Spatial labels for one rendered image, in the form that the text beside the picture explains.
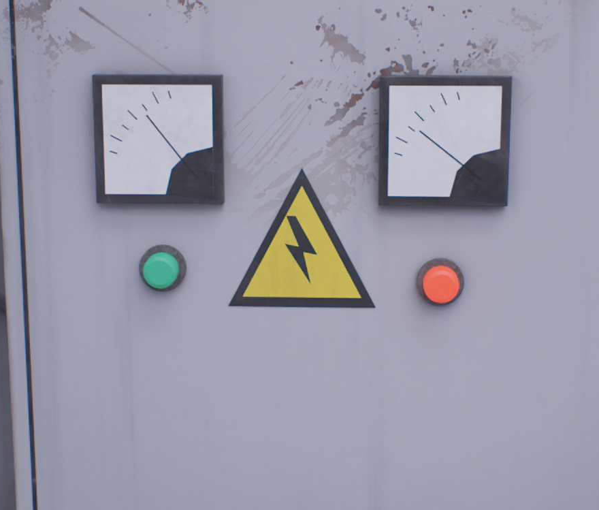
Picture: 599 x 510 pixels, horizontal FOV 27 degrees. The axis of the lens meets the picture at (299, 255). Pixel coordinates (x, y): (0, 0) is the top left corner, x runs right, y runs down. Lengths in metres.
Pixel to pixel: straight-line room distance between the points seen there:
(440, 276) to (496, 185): 0.07
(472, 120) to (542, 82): 0.05
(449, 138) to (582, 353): 0.17
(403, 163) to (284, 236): 0.09
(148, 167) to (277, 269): 0.10
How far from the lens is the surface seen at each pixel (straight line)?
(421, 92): 0.78
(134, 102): 0.79
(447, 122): 0.78
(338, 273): 0.81
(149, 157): 0.79
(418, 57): 0.79
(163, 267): 0.80
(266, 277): 0.81
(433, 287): 0.79
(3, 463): 1.11
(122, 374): 0.84
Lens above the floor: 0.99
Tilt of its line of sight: 12 degrees down
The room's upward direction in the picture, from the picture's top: straight up
